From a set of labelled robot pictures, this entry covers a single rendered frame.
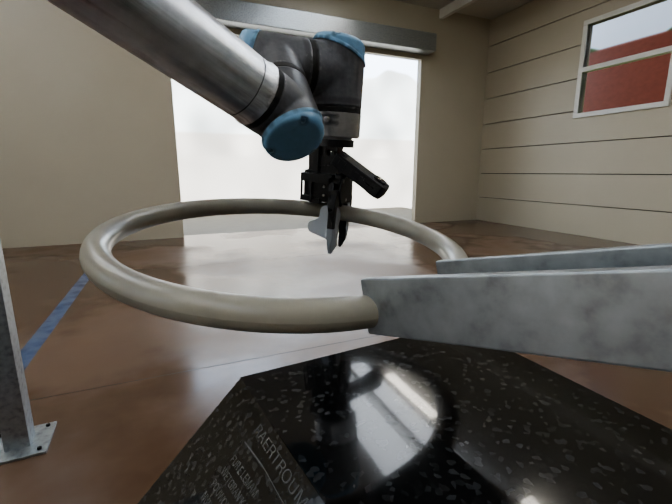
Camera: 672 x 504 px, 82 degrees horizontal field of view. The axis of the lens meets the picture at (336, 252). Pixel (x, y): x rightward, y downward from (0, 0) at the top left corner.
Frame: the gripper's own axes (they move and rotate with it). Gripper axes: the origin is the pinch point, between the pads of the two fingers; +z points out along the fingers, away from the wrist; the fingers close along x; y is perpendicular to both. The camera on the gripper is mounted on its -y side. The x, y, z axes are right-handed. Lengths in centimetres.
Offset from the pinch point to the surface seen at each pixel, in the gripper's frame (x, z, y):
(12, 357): -5, 63, 123
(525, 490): 45, 2, -31
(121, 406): -35, 102, 110
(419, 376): 31.3, 4.2, -21.2
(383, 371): 31.6, 4.5, -17.2
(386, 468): 46, 3, -21
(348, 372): 33.2, 4.7, -13.5
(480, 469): 44, 3, -28
